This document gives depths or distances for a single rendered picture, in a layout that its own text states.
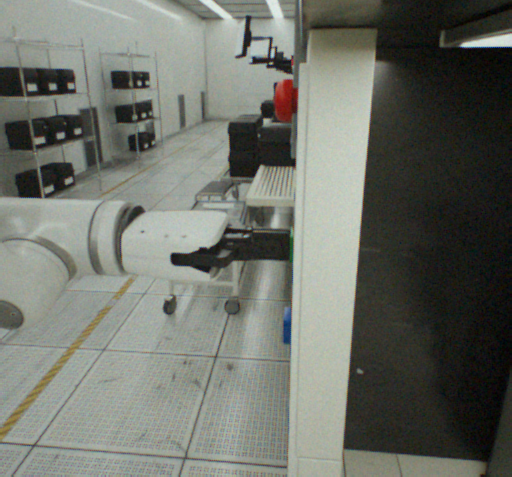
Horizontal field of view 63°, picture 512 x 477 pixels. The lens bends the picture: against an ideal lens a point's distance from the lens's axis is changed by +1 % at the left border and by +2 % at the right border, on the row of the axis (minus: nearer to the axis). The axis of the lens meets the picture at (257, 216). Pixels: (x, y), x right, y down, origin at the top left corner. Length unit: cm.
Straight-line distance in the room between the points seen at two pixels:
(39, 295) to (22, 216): 10
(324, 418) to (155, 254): 21
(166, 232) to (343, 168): 21
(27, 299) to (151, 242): 12
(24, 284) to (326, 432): 29
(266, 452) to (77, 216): 150
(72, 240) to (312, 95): 30
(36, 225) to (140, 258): 11
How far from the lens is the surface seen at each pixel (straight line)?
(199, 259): 42
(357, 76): 28
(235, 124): 391
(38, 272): 45
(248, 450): 186
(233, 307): 257
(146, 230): 44
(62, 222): 48
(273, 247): 44
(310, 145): 28
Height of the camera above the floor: 137
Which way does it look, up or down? 19 degrees down
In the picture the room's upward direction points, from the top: straight up
